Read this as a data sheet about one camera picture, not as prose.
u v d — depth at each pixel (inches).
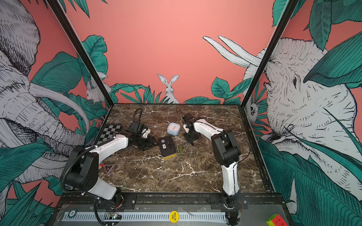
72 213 27.6
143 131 30.9
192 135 33.1
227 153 20.8
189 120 28.9
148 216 27.6
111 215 27.5
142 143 30.1
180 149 37.2
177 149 36.7
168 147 36.4
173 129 39.9
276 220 26.0
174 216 27.5
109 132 38.9
